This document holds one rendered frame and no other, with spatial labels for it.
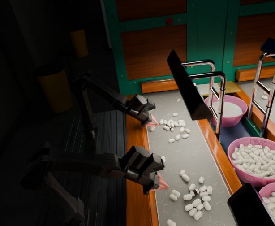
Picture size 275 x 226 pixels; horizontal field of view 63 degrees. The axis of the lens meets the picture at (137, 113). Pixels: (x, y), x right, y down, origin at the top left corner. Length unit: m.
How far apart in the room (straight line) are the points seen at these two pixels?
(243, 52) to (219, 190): 1.03
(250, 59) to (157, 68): 0.65
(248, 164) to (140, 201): 0.53
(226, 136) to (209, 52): 0.59
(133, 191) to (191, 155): 0.35
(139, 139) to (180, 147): 0.22
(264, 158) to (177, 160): 0.40
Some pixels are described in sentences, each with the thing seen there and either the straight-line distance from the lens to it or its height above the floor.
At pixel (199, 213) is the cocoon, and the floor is 0.76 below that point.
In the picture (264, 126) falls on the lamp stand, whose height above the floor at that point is 0.79.
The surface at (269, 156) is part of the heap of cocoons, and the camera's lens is 1.23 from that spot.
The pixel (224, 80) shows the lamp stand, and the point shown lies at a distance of 1.08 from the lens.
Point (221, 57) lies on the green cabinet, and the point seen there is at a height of 0.96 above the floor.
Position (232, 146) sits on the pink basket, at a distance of 1.21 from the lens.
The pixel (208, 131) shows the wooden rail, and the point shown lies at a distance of 1.27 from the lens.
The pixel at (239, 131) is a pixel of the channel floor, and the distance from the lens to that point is 1.44.
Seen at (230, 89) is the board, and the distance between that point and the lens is 1.66.
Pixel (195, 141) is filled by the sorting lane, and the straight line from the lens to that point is 1.23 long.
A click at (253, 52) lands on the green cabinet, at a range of 1.77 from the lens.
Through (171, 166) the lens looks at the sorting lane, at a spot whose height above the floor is 0.74.
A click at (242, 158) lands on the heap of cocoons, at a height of 0.74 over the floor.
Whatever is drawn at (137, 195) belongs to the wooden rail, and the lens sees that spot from 0.98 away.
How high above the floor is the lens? 1.55
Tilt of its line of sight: 33 degrees down
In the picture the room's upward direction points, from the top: 8 degrees counter-clockwise
